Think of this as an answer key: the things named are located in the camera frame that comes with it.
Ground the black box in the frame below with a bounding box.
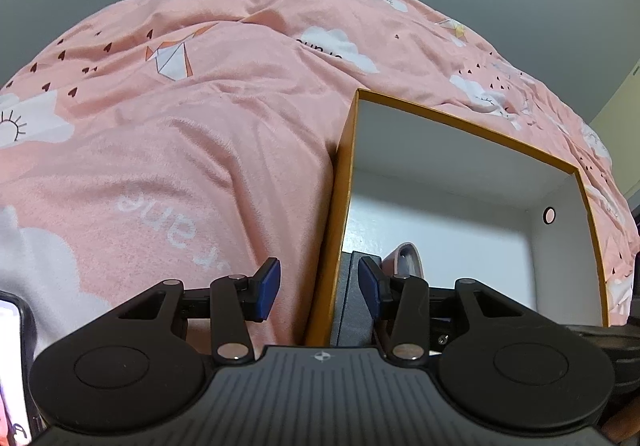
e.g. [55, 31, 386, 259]
[330, 250, 388, 348]

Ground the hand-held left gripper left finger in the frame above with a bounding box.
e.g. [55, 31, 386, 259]
[107, 257, 282, 366]

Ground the orange cardboard box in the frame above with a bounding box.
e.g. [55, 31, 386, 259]
[304, 87, 612, 349]

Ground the black smartphone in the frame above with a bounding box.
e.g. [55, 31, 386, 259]
[0, 290, 38, 446]

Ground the pink printed blanket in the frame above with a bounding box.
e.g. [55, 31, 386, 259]
[0, 0, 640, 359]

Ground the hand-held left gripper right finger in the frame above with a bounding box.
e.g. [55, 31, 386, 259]
[358, 256, 531, 363]

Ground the person's right forearm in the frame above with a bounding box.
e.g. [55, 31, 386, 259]
[601, 395, 640, 446]

